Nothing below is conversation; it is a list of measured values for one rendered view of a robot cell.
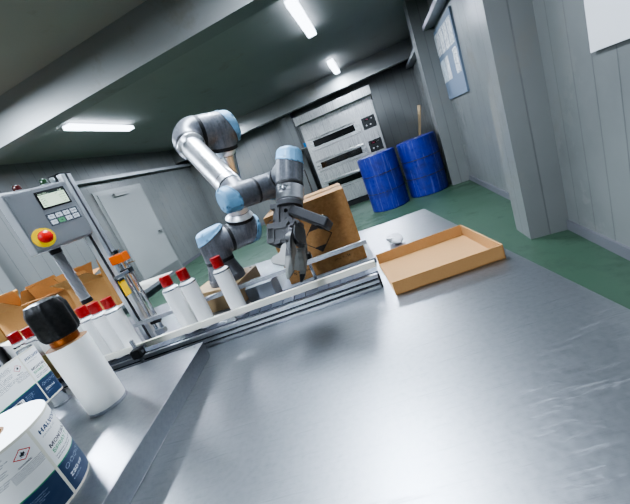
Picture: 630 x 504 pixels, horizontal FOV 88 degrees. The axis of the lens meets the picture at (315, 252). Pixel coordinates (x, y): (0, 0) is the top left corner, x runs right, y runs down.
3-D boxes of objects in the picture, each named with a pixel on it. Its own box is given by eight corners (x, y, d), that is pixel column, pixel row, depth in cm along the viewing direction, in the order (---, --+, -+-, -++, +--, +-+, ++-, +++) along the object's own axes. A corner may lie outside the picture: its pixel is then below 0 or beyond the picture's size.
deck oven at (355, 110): (328, 215, 714) (292, 118, 659) (335, 204, 828) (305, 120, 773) (401, 191, 667) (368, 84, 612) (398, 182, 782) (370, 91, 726)
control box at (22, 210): (31, 257, 105) (-5, 202, 100) (87, 236, 117) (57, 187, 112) (38, 254, 98) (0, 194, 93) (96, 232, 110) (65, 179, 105)
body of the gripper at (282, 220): (279, 251, 90) (279, 209, 92) (308, 248, 87) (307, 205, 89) (265, 245, 83) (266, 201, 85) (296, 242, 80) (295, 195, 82)
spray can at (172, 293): (182, 337, 104) (151, 281, 99) (189, 329, 109) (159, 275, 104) (197, 332, 104) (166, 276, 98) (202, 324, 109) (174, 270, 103)
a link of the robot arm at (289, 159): (295, 160, 96) (308, 146, 88) (296, 195, 94) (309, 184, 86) (270, 155, 92) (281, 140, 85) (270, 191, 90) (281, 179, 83)
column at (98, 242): (149, 346, 123) (47, 177, 105) (154, 340, 127) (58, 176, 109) (159, 343, 122) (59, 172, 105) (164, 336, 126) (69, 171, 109)
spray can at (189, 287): (199, 331, 103) (169, 275, 98) (205, 323, 108) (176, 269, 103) (214, 326, 103) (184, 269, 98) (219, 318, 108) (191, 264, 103)
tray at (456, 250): (396, 295, 88) (391, 282, 87) (379, 264, 113) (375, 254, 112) (506, 258, 85) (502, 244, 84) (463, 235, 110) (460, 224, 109)
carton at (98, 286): (67, 326, 243) (38, 283, 233) (113, 296, 290) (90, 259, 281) (112, 310, 234) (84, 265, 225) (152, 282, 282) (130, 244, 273)
